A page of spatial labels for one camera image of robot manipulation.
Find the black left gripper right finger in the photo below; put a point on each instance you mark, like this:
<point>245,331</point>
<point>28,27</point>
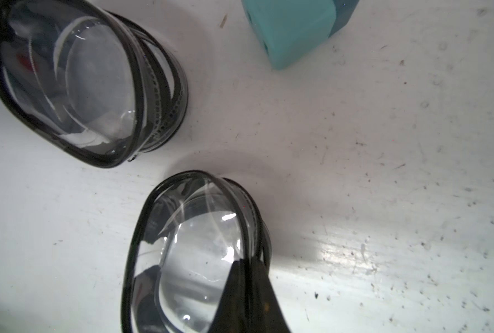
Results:
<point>266,315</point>

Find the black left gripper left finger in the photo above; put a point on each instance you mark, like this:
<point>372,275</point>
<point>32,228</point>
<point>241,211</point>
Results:
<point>231,312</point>

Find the teal wall charger front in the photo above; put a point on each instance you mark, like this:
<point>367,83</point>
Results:
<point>289,29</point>

